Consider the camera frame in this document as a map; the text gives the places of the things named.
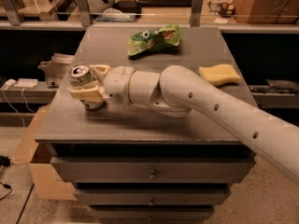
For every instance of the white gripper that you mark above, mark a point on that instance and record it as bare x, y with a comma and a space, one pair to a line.
118, 84

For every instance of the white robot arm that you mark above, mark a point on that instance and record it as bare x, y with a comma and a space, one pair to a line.
177, 91

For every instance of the white plastic part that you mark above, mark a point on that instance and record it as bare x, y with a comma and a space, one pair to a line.
55, 68

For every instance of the white power strip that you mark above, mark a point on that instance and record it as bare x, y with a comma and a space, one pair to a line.
26, 83

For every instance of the green chip bag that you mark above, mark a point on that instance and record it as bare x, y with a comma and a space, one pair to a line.
151, 40

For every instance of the grey drawer cabinet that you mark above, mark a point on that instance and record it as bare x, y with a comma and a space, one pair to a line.
129, 162

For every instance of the black device on desk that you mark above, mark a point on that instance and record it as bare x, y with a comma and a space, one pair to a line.
128, 6

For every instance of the black keyboard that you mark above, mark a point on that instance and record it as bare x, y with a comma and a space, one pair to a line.
165, 3

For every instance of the cardboard box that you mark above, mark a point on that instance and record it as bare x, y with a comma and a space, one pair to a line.
48, 184

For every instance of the yellow sponge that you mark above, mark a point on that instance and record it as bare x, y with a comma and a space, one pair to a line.
219, 74

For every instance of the clear water bottle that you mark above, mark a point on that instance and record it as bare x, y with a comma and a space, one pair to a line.
215, 7

